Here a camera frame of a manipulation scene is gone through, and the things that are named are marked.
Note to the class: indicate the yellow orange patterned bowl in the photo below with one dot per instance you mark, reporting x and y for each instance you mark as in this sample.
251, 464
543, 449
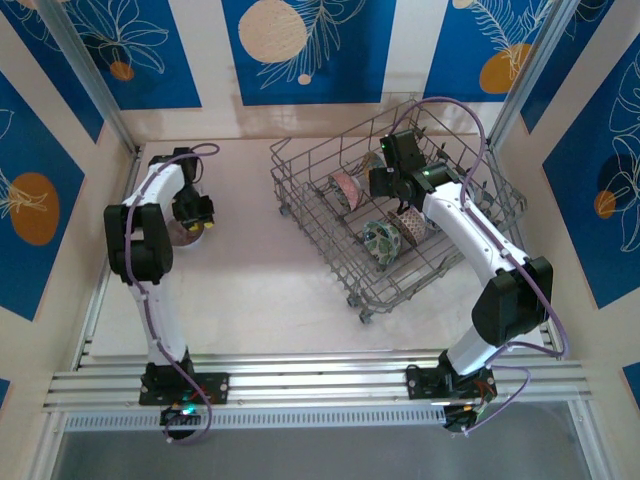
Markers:
184, 238

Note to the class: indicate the pink floral bowl brown leaves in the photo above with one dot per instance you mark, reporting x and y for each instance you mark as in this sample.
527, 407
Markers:
412, 225
347, 190

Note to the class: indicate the green leaf patterned bowl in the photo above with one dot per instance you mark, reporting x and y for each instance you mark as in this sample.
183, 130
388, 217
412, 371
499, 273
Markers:
382, 242

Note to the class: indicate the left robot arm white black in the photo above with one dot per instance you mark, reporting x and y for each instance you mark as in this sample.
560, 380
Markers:
155, 315

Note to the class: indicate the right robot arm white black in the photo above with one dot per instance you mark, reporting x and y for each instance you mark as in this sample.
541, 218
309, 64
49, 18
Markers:
465, 225

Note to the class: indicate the black controller board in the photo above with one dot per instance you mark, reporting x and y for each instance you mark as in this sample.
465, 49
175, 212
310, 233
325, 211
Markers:
462, 417
177, 416

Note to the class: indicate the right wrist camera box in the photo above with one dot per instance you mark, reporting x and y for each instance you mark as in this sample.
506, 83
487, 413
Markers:
405, 150

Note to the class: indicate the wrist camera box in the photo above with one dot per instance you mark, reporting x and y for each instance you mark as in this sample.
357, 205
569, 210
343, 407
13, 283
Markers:
405, 150
186, 154

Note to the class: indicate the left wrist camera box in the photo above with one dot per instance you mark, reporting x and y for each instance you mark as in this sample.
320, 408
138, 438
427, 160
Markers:
186, 154

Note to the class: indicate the blue floral wall panel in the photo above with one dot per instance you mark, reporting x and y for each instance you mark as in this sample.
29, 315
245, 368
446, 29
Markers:
562, 65
450, 50
350, 50
632, 380
575, 225
4, 395
75, 95
30, 150
150, 75

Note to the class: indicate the aluminium frame post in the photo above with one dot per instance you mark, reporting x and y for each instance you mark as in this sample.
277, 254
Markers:
91, 70
531, 70

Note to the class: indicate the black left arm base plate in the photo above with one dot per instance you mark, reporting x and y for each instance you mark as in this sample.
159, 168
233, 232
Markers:
215, 387

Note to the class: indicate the aluminium mounting rail beam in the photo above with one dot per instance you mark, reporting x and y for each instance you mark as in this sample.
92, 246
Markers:
320, 385

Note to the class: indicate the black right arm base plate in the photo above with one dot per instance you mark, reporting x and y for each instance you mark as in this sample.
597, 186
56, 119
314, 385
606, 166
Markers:
422, 385

